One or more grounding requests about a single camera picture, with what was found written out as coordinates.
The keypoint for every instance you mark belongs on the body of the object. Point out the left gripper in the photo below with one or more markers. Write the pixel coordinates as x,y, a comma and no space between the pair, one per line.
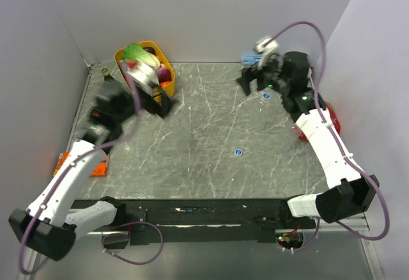
163,110

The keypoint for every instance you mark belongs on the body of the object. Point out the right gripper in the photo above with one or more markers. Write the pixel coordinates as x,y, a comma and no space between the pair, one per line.
249,74

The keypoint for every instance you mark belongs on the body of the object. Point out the clear plastic bottle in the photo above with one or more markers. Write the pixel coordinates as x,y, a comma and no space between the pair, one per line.
264,113

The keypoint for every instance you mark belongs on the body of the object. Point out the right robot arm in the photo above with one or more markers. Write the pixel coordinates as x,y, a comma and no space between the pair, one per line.
349,193

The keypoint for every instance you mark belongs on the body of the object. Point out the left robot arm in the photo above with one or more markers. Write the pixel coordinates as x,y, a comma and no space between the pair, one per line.
47,226

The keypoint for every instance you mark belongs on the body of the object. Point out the green glass bottle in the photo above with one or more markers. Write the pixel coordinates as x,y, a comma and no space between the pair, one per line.
107,75

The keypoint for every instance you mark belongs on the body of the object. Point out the orange toy fruit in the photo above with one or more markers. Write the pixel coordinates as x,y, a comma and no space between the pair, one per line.
165,83

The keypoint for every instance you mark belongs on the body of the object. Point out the purple toy onion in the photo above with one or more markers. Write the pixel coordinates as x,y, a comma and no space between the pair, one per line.
164,74

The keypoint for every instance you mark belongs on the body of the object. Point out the toy napa cabbage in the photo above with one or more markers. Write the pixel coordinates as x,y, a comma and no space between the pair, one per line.
135,52

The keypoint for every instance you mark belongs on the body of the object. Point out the orange razor box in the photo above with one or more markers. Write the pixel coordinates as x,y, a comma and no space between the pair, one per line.
100,171

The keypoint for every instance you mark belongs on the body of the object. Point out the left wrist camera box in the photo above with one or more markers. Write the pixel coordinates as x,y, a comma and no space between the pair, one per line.
144,76

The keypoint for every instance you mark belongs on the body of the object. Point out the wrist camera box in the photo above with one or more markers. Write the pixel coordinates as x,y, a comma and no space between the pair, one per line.
144,76
267,48

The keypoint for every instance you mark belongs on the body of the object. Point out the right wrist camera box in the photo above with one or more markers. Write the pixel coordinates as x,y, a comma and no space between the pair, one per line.
267,48

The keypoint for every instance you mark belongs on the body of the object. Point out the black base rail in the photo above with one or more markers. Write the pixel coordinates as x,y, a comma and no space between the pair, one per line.
206,220

